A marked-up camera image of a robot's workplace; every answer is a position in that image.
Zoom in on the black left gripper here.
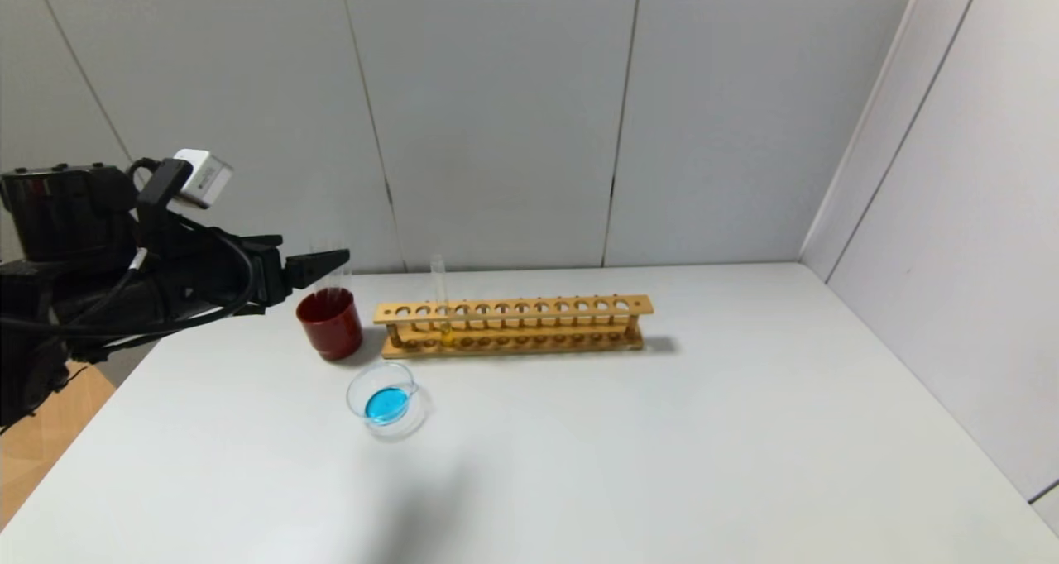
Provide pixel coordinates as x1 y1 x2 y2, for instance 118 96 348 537
151 235 351 323

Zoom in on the test tube with yellow pigment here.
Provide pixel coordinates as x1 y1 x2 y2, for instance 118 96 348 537
429 254 456 348

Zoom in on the wooden test tube rack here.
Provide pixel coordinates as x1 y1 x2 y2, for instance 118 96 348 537
374 294 654 360

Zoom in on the dark red cup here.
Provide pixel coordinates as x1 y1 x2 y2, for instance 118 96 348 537
296 288 365 362

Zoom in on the clear glass beaker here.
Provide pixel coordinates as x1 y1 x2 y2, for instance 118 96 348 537
346 361 434 441

